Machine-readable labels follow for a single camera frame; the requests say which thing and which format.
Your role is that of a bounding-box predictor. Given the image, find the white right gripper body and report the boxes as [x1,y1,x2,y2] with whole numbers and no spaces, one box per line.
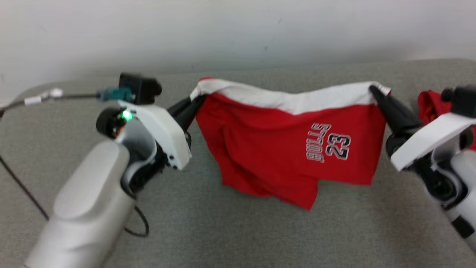
[385,113,476,172]

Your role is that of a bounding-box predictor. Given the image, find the red shirt with white sleeves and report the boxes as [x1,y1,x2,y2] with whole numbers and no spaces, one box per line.
[417,89,476,151]

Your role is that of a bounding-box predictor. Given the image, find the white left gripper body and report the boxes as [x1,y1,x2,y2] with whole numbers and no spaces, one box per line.
[117,100,193,192]

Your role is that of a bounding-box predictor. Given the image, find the red shorts with white waistband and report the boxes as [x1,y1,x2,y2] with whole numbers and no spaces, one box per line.
[190,77,392,211]

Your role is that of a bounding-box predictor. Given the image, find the thin black cable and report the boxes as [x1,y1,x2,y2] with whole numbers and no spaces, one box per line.
[0,156,150,238]

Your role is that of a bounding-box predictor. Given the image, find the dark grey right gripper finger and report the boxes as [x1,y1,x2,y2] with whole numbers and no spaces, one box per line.
[372,93,417,136]
[369,85,422,129]

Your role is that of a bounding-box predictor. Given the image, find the black cable with teal connector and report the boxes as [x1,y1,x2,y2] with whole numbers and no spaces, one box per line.
[0,87,134,112]

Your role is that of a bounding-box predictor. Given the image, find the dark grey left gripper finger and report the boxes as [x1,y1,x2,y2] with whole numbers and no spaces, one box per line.
[167,95,207,119]
[178,101,203,131]

